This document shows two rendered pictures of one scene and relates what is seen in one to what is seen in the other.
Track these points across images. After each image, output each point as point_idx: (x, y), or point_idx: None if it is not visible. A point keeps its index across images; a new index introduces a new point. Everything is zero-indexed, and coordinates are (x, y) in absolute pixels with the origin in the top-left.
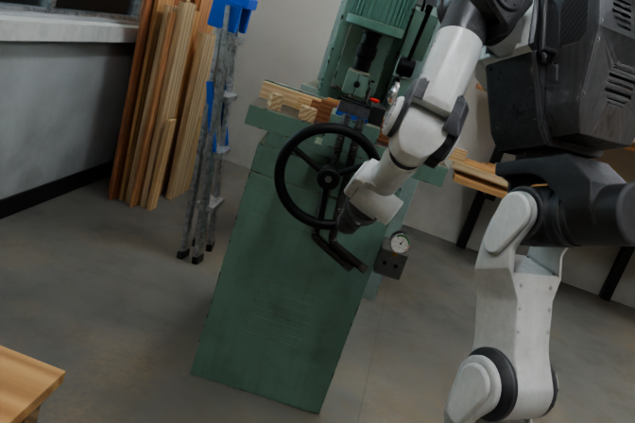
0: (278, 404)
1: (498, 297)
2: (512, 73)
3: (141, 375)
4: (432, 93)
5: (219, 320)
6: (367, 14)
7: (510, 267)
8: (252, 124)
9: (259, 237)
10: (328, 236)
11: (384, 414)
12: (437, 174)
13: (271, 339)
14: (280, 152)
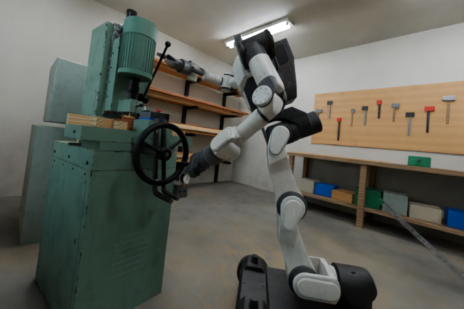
0: (139, 306)
1: (281, 171)
2: None
3: None
4: (279, 81)
5: (88, 286)
6: (137, 67)
7: (286, 156)
8: (87, 138)
9: (107, 212)
10: (161, 189)
11: (179, 267)
12: (189, 141)
13: (128, 271)
14: (135, 147)
